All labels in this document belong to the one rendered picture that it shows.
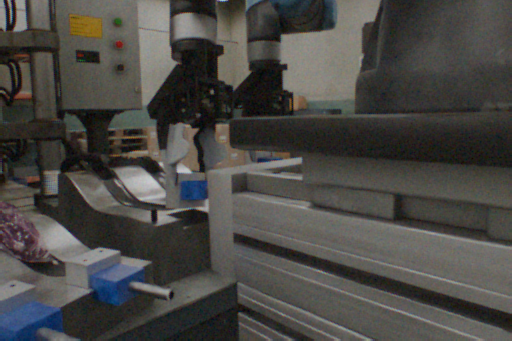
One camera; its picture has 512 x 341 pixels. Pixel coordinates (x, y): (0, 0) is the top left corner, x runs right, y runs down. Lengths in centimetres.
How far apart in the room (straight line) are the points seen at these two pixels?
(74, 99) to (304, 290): 125
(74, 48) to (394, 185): 133
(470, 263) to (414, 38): 12
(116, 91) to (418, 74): 136
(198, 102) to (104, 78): 94
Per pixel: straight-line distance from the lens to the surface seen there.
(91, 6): 153
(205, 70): 59
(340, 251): 26
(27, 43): 129
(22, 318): 43
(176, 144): 60
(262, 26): 87
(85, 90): 147
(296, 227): 28
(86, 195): 80
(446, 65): 21
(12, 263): 59
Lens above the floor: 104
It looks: 6 degrees down
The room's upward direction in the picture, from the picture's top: 2 degrees counter-clockwise
